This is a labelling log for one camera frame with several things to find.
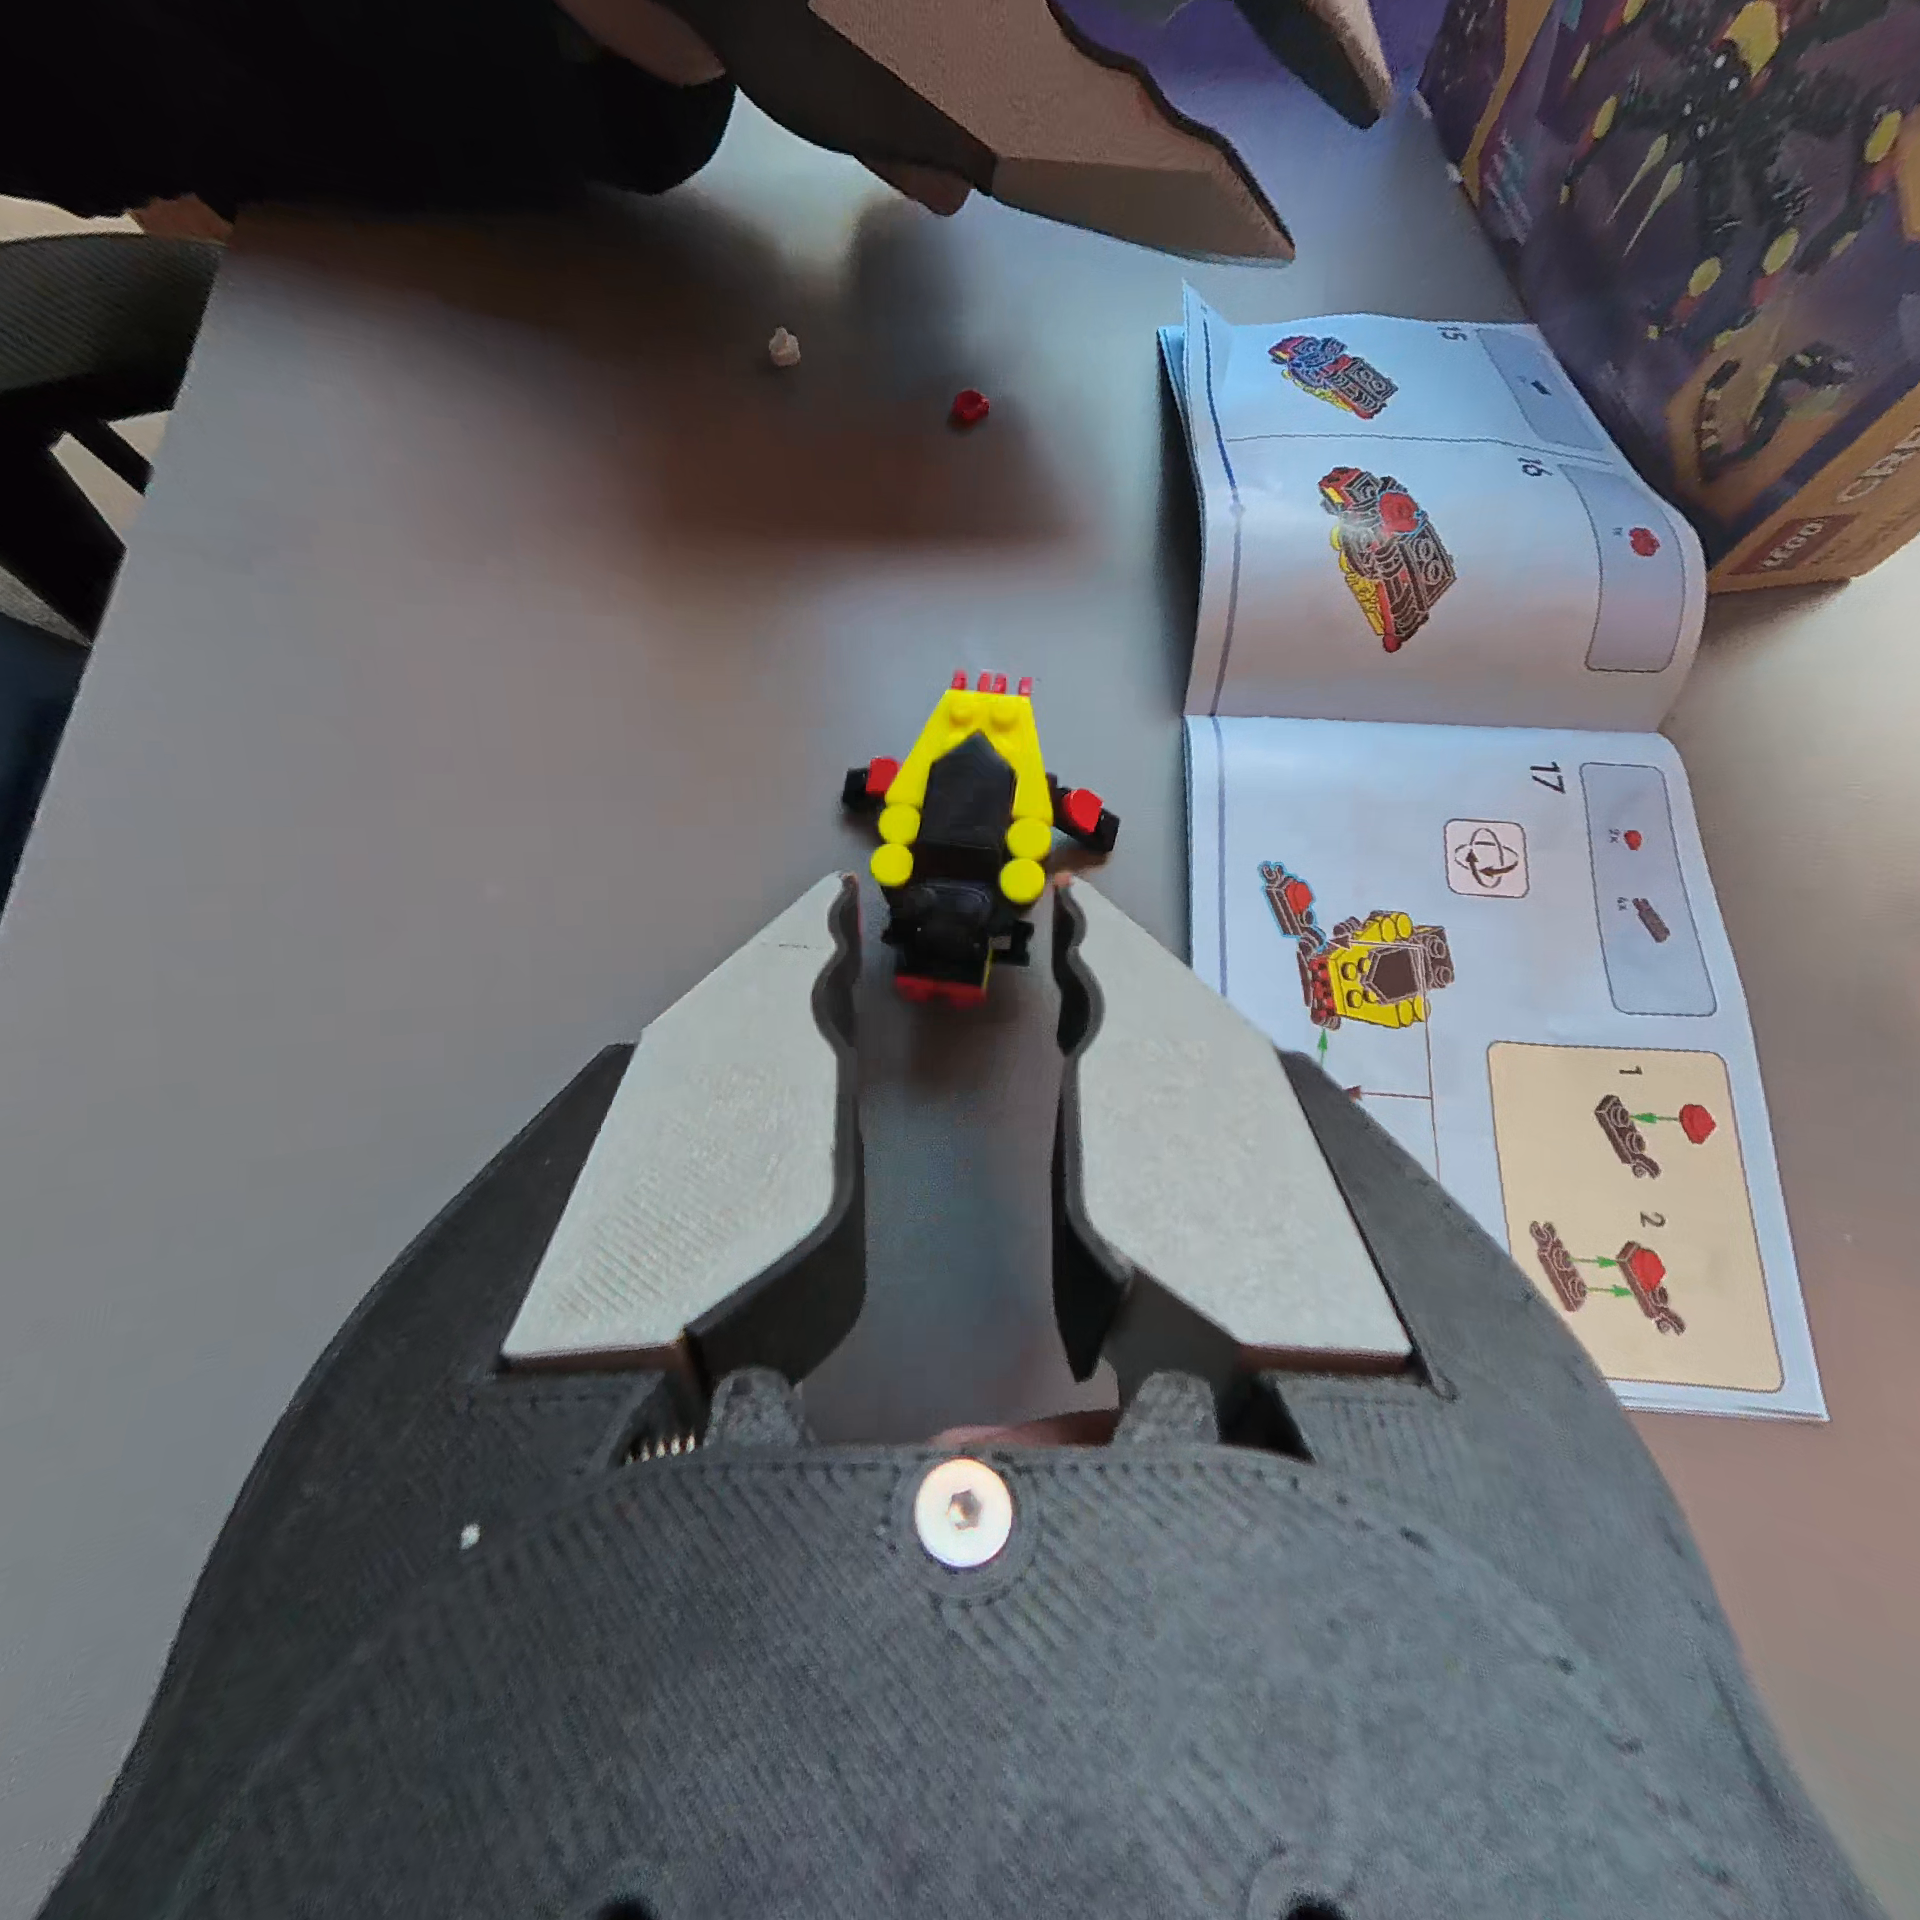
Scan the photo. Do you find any black yellow red lego model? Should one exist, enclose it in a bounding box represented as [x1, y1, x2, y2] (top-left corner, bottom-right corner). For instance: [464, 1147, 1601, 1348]
[839, 663, 1128, 1011]

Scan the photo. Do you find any grey chair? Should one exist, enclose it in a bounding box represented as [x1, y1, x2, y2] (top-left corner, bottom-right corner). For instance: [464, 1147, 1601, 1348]
[0, 224, 228, 649]

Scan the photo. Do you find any person's left forearm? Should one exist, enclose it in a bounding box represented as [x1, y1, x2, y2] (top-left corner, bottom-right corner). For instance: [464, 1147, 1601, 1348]
[0, 0, 740, 228]

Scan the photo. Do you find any lego instruction booklet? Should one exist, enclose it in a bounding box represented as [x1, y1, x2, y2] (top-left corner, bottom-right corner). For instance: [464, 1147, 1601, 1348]
[1156, 277, 1836, 1424]

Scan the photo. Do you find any person's left hand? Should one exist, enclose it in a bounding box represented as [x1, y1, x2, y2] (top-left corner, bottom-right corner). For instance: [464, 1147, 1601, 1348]
[551, 0, 977, 215]

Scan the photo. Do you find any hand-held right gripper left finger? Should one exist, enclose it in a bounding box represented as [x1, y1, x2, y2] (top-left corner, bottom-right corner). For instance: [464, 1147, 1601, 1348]
[500, 876, 869, 1372]

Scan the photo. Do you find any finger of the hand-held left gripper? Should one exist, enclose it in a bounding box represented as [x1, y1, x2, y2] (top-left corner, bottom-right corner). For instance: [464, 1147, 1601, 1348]
[1233, 0, 1401, 132]
[806, 0, 1301, 272]

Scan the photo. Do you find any purple lego box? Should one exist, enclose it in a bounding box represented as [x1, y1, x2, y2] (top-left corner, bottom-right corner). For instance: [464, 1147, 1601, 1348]
[1415, 0, 1920, 597]

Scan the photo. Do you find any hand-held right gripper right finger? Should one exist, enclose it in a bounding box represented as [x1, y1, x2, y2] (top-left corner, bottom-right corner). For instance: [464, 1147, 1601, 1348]
[1047, 879, 1415, 1381]

